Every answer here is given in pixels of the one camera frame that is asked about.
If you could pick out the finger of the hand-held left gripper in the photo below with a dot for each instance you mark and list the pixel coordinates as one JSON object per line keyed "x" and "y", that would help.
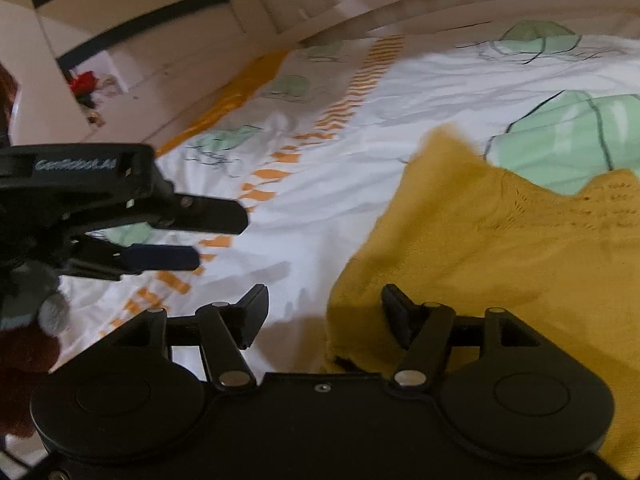
{"x": 210, "y": 215}
{"x": 160, "y": 257}

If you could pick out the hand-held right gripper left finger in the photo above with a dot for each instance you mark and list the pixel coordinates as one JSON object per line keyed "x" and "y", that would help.
{"x": 254, "y": 312}

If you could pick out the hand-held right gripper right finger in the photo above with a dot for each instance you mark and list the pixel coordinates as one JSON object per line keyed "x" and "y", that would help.
{"x": 396, "y": 312}

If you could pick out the red cloth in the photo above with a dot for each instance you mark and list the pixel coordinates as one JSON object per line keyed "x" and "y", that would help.
{"x": 84, "y": 82}

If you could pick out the white printed blanket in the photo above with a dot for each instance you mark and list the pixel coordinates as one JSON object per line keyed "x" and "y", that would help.
{"x": 350, "y": 120}

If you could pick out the orange bed sheet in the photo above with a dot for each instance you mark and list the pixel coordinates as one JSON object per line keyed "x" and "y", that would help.
{"x": 225, "y": 105}

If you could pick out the yellow knit garment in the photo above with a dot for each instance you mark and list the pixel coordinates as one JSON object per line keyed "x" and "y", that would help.
{"x": 480, "y": 250}

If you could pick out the beige wardrobe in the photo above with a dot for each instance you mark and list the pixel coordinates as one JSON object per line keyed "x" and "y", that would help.
{"x": 160, "y": 35}

